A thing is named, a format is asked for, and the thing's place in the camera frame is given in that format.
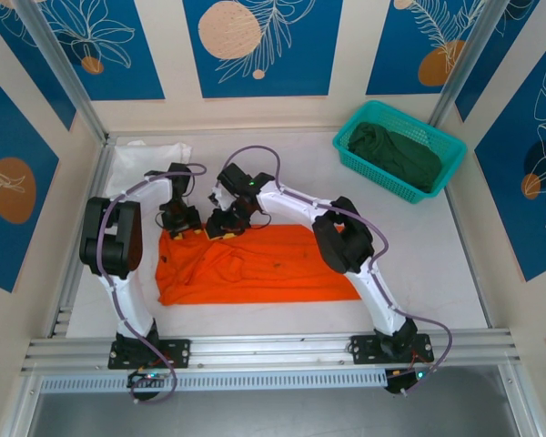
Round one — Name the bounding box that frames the orange t-shirt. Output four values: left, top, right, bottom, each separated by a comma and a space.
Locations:
154, 222, 363, 307

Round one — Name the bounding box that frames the white folded t-shirt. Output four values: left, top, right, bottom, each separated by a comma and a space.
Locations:
106, 140, 195, 197

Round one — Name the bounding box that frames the dark green t-shirt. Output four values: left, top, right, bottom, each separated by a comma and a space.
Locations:
348, 120, 442, 195

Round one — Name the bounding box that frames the grey metal lower shelf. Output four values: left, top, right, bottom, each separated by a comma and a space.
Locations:
26, 390, 520, 437

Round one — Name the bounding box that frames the teal plastic basket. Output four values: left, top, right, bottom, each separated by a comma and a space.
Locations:
332, 99, 469, 205

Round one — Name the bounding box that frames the thin black gripper wire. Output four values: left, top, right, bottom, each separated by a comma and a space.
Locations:
248, 210, 273, 231

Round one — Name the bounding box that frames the right white camera bracket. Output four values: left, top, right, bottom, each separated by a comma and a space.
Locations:
207, 180, 234, 213

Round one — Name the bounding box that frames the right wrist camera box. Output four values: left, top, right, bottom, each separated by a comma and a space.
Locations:
217, 163, 252, 193

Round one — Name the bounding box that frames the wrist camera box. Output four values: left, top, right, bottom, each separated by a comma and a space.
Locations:
217, 163, 252, 193
165, 161, 193, 193

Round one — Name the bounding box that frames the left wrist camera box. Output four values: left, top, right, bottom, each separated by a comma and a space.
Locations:
165, 161, 193, 193

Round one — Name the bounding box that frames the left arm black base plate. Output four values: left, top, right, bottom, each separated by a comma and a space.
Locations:
107, 339, 192, 370

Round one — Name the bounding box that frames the aluminium frame beam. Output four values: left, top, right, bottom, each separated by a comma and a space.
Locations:
20, 328, 522, 378

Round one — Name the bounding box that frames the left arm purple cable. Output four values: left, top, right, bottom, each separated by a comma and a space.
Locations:
98, 163, 208, 405

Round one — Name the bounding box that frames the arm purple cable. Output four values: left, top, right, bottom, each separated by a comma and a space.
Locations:
98, 163, 208, 405
221, 145, 454, 398

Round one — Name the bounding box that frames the white slotted cable duct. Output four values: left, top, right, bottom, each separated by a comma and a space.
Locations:
39, 368, 389, 393

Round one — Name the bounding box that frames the blue floral wall panel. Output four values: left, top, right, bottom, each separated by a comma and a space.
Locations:
474, 43, 546, 282
0, 0, 77, 132
183, 0, 345, 99
0, 66, 60, 293
454, 0, 546, 123
29, 0, 166, 102
366, 0, 488, 97

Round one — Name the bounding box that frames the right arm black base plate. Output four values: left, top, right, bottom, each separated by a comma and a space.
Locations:
350, 334, 436, 365

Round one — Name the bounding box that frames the aluminium corner post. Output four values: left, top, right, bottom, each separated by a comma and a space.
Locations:
429, 0, 505, 129
14, 0, 110, 143

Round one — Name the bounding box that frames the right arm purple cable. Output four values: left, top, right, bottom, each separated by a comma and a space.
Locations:
221, 145, 454, 398

